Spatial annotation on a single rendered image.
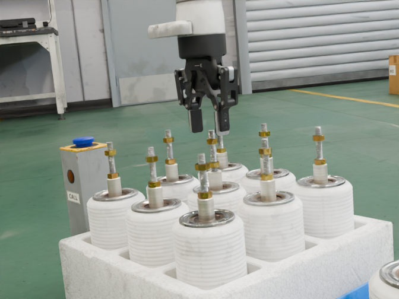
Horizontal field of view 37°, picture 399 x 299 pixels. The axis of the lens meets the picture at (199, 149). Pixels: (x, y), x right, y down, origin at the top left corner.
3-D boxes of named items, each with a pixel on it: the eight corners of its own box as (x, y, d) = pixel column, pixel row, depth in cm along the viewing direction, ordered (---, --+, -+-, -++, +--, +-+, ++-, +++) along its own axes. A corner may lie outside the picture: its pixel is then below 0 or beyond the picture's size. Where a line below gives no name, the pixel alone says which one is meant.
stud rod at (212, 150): (211, 177, 94) (206, 130, 93) (213, 175, 95) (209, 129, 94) (216, 177, 94) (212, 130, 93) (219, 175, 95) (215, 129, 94)
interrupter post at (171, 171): (165, 181, 105) (164, 163, 105) (179, 180, 105) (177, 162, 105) (165, 184, 103) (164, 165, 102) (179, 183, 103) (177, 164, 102)
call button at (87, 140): (79, 150, 109) (78, 140, 109) (69, 149, 112) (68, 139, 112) (98, 147, 111) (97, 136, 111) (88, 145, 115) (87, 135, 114)
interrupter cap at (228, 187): (247, 191, 93) (247, 186, 93) (204, 199, 90) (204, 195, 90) (226, 183, 100) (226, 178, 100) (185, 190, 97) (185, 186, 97)
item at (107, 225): (166, 291, 101) (155, 190, 98) (131, 315, 93) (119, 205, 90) (123, 283, 106) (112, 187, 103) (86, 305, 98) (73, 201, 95)
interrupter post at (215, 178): (226, 190, 94) (224, 171, 94) (212, 193, 93) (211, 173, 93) (219, 188, 97) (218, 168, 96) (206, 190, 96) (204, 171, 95)
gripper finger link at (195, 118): (201, 108, 96) (203, 131, 97) (199, 108, 97) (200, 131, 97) (190, 110, 95) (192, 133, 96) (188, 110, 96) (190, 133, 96)
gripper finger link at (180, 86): (189, 67, 98) (198, 102, 97) (184, 70, 99) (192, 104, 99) (176, 68, 96) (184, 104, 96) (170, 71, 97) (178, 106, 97)
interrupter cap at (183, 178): (152, 180, 108) (152, 175, 108) (193, 175, 108) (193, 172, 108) (150, 189, 100) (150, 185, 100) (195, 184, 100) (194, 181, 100)
